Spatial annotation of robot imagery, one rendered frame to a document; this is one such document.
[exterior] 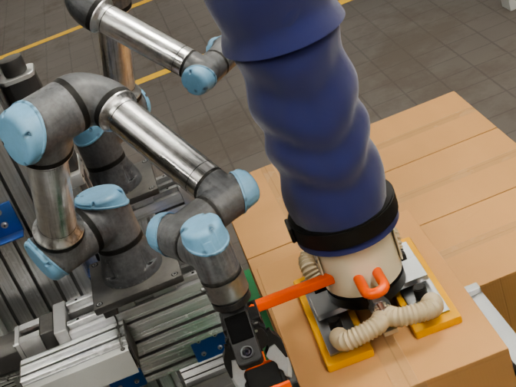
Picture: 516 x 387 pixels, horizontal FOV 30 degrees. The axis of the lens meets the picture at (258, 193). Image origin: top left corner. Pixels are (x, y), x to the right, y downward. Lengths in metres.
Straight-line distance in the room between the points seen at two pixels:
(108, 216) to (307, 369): 0.60
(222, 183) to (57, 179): 0.40
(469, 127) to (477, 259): 0.81
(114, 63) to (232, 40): 1.01
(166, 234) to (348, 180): 0.38
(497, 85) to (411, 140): 1.55
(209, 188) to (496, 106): 3.22
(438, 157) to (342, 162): 1.61
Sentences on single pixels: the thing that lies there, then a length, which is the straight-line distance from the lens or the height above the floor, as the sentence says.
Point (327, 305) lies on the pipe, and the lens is 2.07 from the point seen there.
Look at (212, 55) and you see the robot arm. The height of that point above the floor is 1.41.
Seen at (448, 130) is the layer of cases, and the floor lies 0.54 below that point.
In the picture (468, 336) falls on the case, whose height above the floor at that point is 0.95.
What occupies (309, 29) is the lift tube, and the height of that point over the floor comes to 1.62.
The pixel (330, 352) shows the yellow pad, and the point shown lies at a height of 0.97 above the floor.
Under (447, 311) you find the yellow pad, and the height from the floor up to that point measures 0.97.
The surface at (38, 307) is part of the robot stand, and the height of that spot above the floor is 0.97.
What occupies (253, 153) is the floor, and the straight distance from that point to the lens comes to 5.12.
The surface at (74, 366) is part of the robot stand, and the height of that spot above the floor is 0.95.
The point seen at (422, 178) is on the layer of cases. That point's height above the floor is 0.54.
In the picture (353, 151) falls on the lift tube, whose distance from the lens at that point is 1.83.
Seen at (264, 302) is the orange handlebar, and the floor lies 1.09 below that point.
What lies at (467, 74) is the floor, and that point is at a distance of 5.26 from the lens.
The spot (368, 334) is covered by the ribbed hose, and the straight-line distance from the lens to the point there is 1.91.
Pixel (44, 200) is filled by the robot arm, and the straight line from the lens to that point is 2.06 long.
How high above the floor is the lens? 2.20
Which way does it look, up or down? 28 degrees down
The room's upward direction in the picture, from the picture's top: 21 degrees counter-clockwise
